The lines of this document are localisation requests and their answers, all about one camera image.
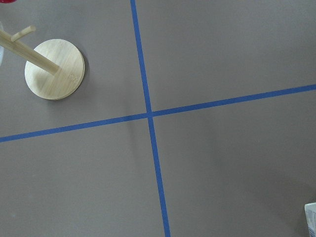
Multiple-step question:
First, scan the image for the blue white milk carton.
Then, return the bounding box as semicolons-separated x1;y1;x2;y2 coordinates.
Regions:
304;202;316;237

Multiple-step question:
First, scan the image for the wooden mug tree stand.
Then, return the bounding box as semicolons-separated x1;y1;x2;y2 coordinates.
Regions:
0;25;85;100

